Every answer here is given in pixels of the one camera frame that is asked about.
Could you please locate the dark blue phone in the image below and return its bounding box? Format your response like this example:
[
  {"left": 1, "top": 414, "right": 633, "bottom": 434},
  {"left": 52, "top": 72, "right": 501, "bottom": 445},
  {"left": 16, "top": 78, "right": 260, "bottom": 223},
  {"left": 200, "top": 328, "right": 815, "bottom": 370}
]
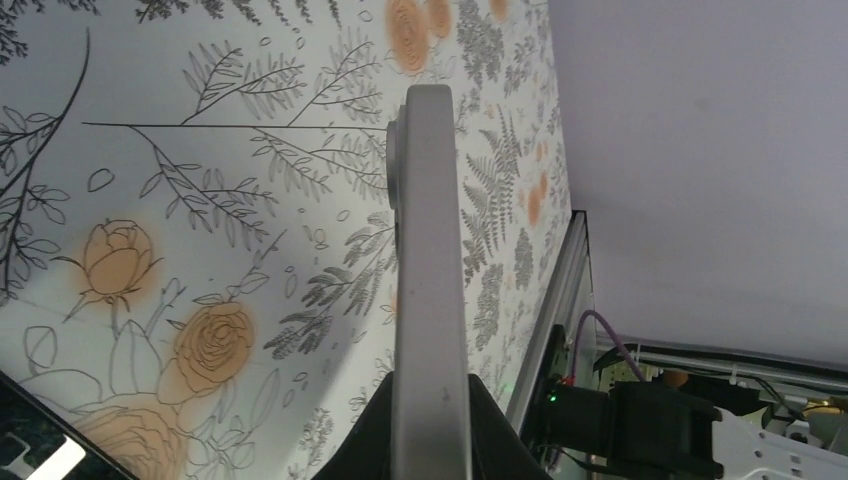
[{"left": 1, "top": 374, "right": 135, "bottom": 480}]

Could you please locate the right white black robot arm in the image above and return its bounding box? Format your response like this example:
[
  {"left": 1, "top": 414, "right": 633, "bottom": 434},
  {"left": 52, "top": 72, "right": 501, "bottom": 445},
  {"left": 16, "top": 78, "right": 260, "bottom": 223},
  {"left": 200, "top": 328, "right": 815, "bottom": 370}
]
[{"left": 528, "top": 381, "right": 847, "bottom": 479}]

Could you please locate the floral patterned table mat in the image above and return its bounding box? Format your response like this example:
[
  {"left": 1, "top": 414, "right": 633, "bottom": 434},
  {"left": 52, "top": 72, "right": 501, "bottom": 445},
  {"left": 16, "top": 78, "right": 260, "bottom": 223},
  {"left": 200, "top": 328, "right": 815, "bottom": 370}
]
[{"left": 1, "top": 1, "right": 570, "bottom": 479}]

